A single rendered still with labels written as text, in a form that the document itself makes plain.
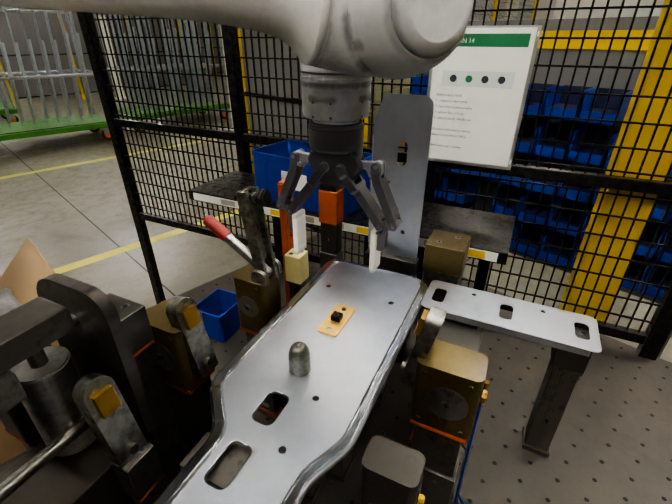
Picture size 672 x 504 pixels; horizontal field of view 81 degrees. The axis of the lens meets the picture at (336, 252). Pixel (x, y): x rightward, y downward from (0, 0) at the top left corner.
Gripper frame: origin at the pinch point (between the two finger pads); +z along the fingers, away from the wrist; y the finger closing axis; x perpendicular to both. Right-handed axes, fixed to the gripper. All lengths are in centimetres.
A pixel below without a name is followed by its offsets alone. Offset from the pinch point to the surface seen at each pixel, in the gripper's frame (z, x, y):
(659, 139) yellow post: -11, 57, 49
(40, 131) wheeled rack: 89, 278, -589
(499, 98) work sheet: -17, 54, 16
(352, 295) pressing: 13.4, 7.7, -0.2
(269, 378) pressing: 13.4, -16.4, -2.8
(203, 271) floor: 114, 120, -159
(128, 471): 14.5, -34.6, -10.4
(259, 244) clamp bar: 1.0, -1.6, -13.6
